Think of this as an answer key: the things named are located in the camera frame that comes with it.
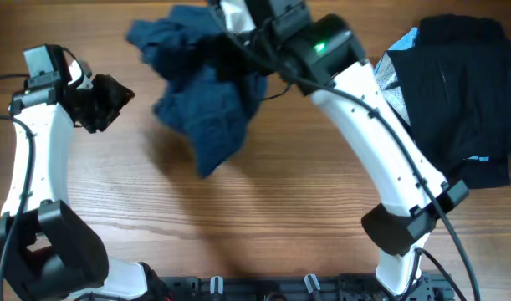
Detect navy blue denim shorts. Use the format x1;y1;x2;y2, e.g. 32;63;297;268
126;5;268;178

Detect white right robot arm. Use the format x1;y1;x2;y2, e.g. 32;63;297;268
208;1;469;300

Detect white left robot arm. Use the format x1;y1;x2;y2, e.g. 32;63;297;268
0;44;166;300

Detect black shorts with blue lining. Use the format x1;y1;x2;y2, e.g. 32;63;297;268
374;14;511;189

